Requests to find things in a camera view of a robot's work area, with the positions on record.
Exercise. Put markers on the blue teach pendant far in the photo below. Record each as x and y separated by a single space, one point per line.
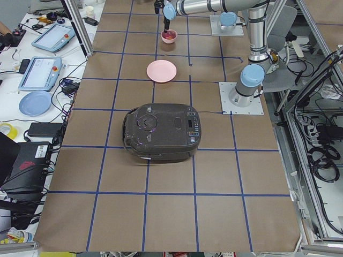
55 38

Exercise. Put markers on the pink plate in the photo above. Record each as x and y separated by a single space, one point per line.
161 71

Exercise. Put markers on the blue teach pendant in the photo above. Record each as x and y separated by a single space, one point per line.
41 74
55 38

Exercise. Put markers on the steel pot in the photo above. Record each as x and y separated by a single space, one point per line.
274 60

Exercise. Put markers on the black computer box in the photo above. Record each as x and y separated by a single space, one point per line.
24 166

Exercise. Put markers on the yellow tape roll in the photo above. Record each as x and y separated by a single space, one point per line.
8 130

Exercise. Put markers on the dark grey rice cooker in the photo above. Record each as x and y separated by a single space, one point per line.
169 132

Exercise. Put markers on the red apple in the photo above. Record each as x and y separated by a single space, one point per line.
169 36

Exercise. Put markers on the blue teach pendant near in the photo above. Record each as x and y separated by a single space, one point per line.
41 74

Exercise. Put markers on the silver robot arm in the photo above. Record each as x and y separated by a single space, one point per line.
256 11
227 20

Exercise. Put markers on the light blue plate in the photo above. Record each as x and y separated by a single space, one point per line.
35 103

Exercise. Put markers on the aluminium frame post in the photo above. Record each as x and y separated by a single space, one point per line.
78 25

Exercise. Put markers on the pink bowl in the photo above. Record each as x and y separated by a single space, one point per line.
169 41

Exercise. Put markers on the white cup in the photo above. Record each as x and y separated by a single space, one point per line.
90 11

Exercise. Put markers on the grey chair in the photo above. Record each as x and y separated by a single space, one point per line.
281 78

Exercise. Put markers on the black power adapter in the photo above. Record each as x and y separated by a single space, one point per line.
91 21

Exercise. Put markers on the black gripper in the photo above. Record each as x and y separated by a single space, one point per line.
166 23

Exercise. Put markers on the black power brick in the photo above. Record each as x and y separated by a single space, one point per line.
44 130

